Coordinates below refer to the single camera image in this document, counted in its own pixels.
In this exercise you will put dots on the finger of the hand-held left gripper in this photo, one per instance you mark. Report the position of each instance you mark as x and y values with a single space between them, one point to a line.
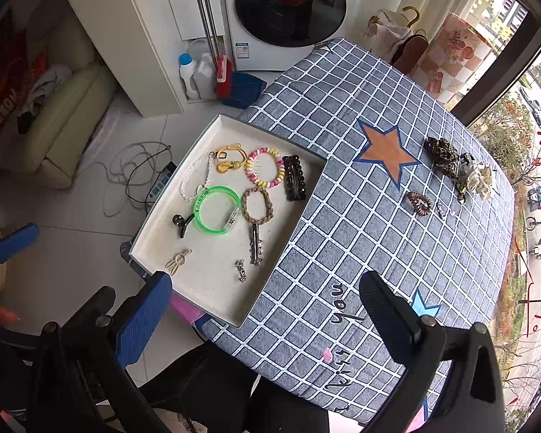
13 241

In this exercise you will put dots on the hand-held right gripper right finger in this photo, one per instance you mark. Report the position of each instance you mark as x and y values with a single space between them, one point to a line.
385 313

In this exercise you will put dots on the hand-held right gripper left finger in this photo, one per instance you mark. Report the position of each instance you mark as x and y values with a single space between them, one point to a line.
144 320

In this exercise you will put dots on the beige bow hair clip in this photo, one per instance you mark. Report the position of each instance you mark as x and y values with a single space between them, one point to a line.
178 261

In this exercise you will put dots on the white shallow tray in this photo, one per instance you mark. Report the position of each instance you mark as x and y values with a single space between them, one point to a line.
216 279

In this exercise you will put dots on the black hair claw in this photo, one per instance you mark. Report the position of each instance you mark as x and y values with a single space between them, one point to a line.
180 223

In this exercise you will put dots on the small silver rhinestone clip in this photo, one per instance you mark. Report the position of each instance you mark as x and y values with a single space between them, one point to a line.
240 270

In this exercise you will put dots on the green plastic bangle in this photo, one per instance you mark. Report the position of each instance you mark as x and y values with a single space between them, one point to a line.
196 212

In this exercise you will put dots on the dark long hair clip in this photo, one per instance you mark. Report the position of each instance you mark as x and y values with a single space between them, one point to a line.
255 243

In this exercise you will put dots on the pink cloth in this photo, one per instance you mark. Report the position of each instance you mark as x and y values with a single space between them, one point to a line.
185 309

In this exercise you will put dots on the grey checked tablecloth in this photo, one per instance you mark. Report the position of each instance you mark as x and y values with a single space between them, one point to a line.
365 243

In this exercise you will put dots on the cream sofa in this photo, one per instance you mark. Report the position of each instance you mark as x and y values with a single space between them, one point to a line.
72 144

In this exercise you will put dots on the person's dark trousers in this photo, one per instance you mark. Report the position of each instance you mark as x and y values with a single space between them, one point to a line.
234 392

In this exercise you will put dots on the red printed blanket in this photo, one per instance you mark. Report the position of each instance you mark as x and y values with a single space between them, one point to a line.
4 90

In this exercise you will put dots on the pile of clothes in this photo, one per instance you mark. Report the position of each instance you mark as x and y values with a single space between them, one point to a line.
45 88

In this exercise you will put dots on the grey green hair claw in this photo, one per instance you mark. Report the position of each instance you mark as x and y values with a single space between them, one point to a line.
466 167

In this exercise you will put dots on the leopard print scrunchie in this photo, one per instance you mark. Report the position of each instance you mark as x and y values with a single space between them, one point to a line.
444 155

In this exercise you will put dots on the black beaded hair clip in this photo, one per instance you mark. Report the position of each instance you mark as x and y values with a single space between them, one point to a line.
288 162

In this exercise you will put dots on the white detergent bottle blue cap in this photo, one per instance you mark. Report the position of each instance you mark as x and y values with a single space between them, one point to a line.
188 79

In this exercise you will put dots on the white cabinet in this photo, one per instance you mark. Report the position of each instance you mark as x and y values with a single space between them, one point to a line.
130 31

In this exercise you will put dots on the translucent plastic jug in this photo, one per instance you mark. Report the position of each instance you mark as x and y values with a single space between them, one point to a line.
205 79

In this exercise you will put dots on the blue dustpan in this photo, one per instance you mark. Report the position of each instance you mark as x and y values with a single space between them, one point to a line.
243 90

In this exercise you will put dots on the dark brown chair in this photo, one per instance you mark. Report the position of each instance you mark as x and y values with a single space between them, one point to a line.
410 56

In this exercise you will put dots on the floral printed box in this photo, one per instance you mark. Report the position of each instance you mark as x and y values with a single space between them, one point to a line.
455 58

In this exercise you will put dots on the white washing machine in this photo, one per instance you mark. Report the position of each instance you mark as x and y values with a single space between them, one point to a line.
293 54

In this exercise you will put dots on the white cloth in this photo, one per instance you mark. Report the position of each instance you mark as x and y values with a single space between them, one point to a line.
387 31

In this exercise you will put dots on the dark window frame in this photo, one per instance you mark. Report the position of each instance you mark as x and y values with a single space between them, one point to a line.
500 85

